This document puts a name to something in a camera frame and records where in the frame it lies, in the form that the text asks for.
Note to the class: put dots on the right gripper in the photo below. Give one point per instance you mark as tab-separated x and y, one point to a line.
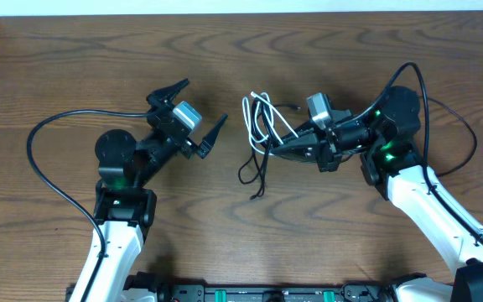
326	151

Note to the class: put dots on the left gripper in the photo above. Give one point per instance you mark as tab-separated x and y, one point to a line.
161	101

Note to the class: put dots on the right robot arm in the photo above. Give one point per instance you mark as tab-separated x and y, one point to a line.
391	162

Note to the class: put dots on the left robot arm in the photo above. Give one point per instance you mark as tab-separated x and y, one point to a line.
125	208

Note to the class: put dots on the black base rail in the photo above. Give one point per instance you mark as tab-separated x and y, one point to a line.
266	293

